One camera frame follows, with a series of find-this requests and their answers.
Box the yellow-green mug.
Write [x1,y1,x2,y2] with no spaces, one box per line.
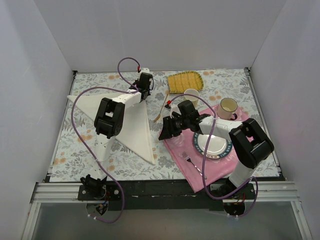
[183,88,199,107]

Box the yellow woven bamboo tray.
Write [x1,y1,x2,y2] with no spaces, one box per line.
[167,70,204,94]

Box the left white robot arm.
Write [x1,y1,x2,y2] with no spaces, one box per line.
[69,68,155,200]

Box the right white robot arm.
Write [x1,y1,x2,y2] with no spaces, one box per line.
[158,100,275,200]

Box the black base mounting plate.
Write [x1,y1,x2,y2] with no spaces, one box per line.
[77,178,256,212]

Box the white cloth napkin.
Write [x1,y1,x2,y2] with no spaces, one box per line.
[75,93,156,165]

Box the silver fork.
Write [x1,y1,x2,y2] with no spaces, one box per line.
[182,151,203,176]

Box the gold fork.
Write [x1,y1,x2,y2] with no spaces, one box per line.
[153,93,169,123]

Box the white plate blue rim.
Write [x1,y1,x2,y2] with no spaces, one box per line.
[192,133,233,160]

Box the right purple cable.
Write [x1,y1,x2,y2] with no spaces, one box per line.
[169,94,259,219]

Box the pink rose placemat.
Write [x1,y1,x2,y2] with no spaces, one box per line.
[162,106,251,194]

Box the cream enamel mug dark rim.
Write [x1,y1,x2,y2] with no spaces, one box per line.
[217,98,238,121]

